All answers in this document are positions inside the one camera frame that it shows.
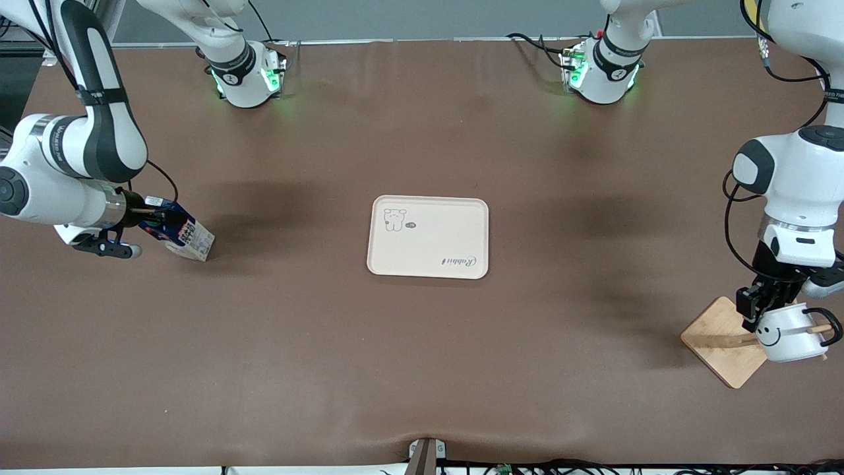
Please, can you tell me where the blue white milk carton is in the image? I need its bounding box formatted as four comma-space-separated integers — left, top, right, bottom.
138, 196, 216, 263

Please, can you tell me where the wooden mug stand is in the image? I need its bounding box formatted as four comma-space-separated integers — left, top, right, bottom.
680, 296, 833, 389

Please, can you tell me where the thin black cable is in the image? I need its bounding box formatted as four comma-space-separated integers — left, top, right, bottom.
247, 0, 274, 42

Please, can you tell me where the brown table cover mat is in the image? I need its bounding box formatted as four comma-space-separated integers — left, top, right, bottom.
0, 36, 844, 470

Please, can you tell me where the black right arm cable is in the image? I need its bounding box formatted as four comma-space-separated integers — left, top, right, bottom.
145, 160, 180, 202

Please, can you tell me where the black cable at arm base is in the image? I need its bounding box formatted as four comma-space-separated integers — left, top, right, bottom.
506, 33, 574, 70

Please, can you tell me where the white smiley mug black handle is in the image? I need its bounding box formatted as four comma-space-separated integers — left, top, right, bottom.
755, 302, 843, 364

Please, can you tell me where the cream tray with rabbit print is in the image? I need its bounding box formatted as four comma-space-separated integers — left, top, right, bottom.
367, 195, 490, 280

